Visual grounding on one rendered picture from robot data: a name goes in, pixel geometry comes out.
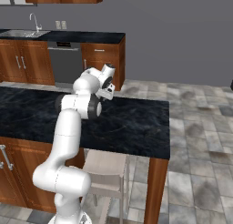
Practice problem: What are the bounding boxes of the wooden island side panel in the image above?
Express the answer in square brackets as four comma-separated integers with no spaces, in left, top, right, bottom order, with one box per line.
[143,157,169,224]

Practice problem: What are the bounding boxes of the grey dishwasher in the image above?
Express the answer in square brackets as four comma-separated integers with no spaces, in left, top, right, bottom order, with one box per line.
[46,41,85,85]

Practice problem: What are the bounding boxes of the silver cupboard door handle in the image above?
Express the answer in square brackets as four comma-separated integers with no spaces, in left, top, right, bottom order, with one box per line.
[0,144,15,171]

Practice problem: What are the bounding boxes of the steel sink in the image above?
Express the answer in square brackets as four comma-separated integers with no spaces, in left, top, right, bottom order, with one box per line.
[0,29,51,39]

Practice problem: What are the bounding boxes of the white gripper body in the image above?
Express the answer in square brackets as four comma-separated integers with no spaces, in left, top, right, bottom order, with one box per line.
[96,88,116,101]

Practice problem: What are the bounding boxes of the wooden base cupboards with doors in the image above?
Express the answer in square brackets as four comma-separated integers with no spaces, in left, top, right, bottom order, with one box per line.
[0,38,56,87]

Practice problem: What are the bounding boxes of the wooden base cupboard with drawer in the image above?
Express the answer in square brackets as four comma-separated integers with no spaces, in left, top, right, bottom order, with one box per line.
[80,36,127,92]

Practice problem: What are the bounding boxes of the silver tap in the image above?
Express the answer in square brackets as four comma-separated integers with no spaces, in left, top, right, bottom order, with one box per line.
[28,12,43,34]

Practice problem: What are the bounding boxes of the wooden island cupboard door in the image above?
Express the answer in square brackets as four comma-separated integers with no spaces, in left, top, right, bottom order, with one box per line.
[0,136,86,214]

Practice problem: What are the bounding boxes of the pale wooden stool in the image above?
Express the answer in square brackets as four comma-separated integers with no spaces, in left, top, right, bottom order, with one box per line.
[79,149,131,224]

